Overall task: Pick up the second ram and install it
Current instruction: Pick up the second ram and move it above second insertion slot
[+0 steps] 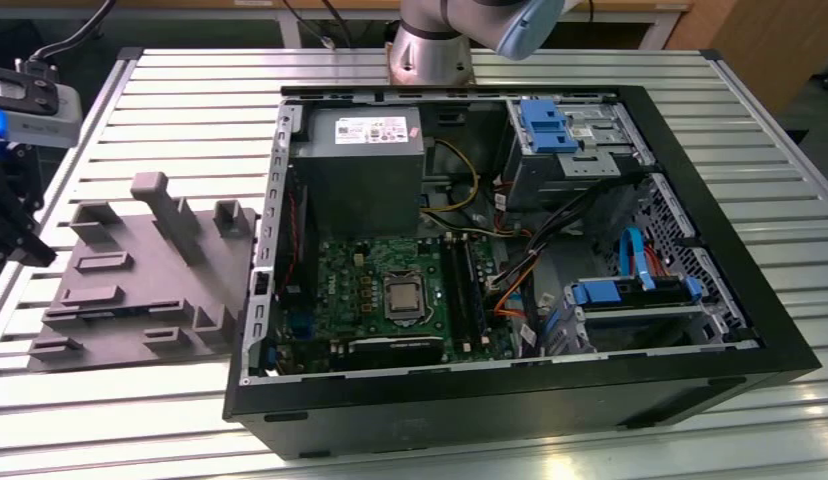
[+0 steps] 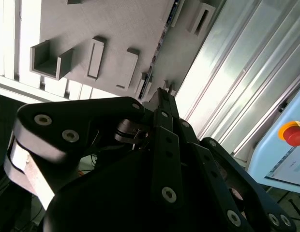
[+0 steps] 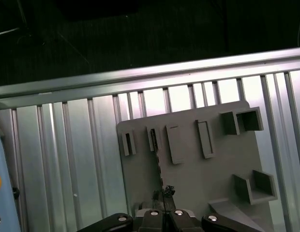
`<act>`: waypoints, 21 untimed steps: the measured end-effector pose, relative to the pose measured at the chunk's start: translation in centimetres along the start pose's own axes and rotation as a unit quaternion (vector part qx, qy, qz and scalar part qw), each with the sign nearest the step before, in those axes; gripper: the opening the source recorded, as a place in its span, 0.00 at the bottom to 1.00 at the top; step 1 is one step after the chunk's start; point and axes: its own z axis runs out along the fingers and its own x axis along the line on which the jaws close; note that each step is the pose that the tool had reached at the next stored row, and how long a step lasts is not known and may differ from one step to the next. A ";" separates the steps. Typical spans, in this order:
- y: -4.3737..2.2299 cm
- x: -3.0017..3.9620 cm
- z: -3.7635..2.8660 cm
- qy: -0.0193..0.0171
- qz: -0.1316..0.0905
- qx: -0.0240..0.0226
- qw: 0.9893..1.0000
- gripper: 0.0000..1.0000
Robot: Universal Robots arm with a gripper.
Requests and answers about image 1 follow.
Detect grey power supply unit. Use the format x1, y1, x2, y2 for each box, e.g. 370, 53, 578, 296
290, 107, 428, 239

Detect grey parts rack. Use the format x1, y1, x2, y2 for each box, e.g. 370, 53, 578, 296
25, 171, 262, 374

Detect black RAM slot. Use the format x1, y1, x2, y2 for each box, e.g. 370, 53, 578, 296
442, 235, 472, 354

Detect blue drive bay latch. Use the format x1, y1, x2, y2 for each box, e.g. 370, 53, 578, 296
519, 99, 582, 154

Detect red wire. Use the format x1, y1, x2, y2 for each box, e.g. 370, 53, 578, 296
286, 192, 302, 281

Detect metal disk bay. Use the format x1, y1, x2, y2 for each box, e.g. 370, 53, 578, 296
563, 279, 755, 351

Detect blue flat data wire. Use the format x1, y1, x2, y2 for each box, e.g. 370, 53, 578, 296
616, 227, 659, 291

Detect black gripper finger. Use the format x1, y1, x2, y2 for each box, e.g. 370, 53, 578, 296
5, 199, 59, 266

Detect black graphics card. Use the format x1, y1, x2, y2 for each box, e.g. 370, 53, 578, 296
332, 335, 448, 371

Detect metal drive cage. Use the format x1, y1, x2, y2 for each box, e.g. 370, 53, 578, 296
503, 97, 655, 211

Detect CPU socket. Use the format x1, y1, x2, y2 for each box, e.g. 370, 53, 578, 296
378, 269, 436, 329

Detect hard disk in blue carrier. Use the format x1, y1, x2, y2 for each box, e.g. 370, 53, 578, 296
566, 277, 706, 309

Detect hanging cable with plug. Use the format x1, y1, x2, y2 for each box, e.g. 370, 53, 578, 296
279, 0, 339, 50

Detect wooden cabinet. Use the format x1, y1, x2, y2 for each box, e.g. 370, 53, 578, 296
666, 0, 828, 116

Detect silver CPU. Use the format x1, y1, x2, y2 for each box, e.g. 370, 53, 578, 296
384, 283, 426, 321

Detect black cable bundle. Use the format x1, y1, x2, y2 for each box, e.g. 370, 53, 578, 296
486, 172, 646, 291

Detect blue board connector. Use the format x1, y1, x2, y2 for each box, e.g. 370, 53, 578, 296
286, 313, 316, 341

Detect orange wire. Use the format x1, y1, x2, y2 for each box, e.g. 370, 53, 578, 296
492, 249, 542, 321

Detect green motherboard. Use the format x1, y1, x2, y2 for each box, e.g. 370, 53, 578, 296
272, 234, 522, 374

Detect black open PC case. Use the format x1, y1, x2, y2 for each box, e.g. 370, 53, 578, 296
220, 84, 826, 460

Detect RAM stick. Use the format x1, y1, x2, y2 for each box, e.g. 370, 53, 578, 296
49, 299, 188, 320

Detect yellow and black wire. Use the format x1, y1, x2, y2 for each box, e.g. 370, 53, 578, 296
419, 139, 482, 216

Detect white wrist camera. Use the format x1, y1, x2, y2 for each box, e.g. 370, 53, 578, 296
0, 62, 83, 150

